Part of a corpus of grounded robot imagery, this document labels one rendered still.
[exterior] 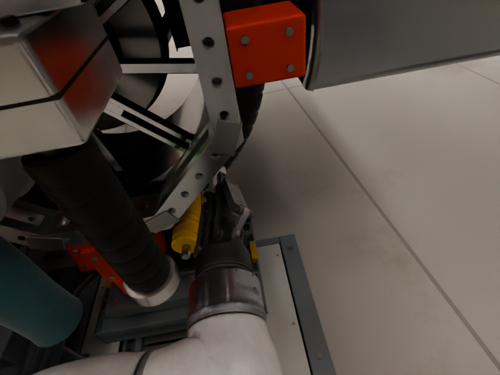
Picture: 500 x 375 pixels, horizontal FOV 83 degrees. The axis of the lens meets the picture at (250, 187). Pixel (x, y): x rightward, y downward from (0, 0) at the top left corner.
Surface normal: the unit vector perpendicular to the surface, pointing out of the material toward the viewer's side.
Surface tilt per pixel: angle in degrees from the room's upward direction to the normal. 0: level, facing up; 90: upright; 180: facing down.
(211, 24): 90
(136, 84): 90
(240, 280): 45
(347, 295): 0
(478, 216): 0
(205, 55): 90
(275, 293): 0
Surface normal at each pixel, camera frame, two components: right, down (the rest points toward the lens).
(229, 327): 0.04, -0.85
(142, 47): 0.12, 0.68
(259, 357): 0.52, -0.72
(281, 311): -0.13, -0.72
